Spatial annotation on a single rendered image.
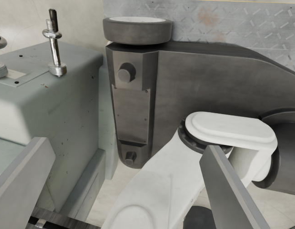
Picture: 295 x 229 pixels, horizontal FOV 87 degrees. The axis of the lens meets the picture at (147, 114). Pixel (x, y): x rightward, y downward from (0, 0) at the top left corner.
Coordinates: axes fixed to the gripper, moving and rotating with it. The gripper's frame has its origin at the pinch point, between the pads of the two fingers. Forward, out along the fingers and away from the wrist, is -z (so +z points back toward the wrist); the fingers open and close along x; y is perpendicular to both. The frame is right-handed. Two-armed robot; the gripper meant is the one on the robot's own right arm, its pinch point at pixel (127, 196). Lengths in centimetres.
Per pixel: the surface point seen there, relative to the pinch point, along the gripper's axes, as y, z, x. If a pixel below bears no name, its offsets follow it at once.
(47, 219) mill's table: 52, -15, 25
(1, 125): 30, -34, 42
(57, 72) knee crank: 18, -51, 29
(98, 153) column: 101, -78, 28
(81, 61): 21, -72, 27
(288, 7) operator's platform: -9, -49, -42
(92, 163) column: 100, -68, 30
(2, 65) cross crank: 15, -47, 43
